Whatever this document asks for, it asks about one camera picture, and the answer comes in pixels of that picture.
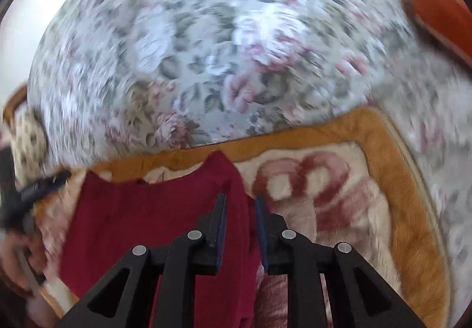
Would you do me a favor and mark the floral quilt bedspread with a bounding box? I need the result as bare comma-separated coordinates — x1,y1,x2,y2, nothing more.
28,0,471,322

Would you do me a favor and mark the orange velvet cushion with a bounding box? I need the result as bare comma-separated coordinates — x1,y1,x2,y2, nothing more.
411,0,471,66

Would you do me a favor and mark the orange floral plush blanket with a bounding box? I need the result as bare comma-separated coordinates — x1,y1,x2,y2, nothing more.
35,107,450,327

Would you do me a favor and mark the cream dotted pillow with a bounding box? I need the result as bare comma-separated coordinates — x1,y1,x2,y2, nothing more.
10,109,47,187

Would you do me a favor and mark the dark red knit sweater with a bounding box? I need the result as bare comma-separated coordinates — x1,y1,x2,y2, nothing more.
59,151,260,327

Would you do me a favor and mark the person's left hand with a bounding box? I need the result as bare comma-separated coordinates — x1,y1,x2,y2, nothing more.
1,229,47,291

